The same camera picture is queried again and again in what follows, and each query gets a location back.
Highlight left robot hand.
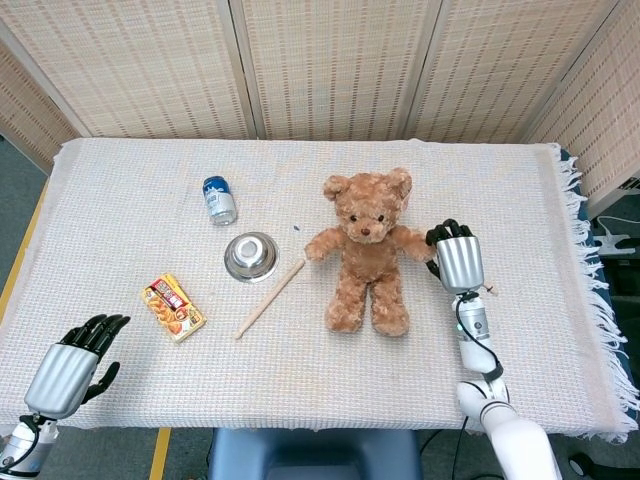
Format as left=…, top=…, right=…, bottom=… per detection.
left=23, top=313, right=132, bottom=420

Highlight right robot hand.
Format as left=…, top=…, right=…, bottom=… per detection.
left=425, top=218, right=486, bottom=294

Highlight brown teddy bear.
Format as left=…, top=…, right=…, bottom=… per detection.
left=304, top=167, right=437, bottom=337

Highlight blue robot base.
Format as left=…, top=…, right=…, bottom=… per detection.
left=206, top=428, right=423, bottom=480

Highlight yellow snack box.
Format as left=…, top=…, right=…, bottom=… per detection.
left=140, top=272, right=208, bottom=345

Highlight white woven fringed tablecloth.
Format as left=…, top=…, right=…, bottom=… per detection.
left=0, top=137, right=639, bottom=445

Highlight stainless steel bowl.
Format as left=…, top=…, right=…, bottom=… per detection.
left=223, top=231, right=281, bottom=285

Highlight blue and silver drink can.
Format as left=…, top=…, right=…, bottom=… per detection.
left=201, top=174, right=239, bottom=227

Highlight woven folding screen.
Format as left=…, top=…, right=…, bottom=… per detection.
left=0, top=0, right=640, bottom=206

